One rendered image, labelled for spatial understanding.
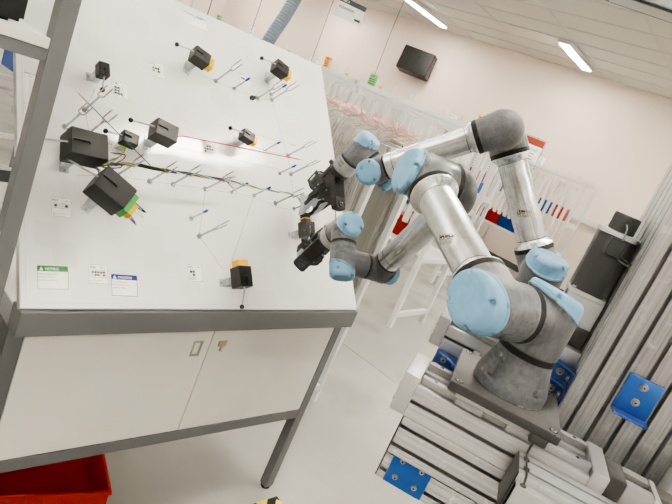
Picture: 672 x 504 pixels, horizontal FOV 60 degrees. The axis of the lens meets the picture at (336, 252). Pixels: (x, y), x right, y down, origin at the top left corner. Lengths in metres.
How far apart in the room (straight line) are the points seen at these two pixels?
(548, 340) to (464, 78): 10.03
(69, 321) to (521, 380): 1.03
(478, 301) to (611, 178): 8.90
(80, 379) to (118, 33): 0.99
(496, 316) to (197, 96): 1.26
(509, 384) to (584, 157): 8.96
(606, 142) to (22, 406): 9.23
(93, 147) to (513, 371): 1.07
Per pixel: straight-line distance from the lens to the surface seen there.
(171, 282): 1.68
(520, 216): 1.80
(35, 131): 1.31
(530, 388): 1.21
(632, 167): 9.89
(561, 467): 1.27
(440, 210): 1.27
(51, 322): 1.52
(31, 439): 1.79
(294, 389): 2.27
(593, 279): 1.43
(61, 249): 1.56
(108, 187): 1.49
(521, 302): 1.11
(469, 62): 11.13
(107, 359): 1.71
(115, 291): 1.59
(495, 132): 1.67
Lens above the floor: 1.58
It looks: 14 degrees down
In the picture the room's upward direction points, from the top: 23 degrees clockwise
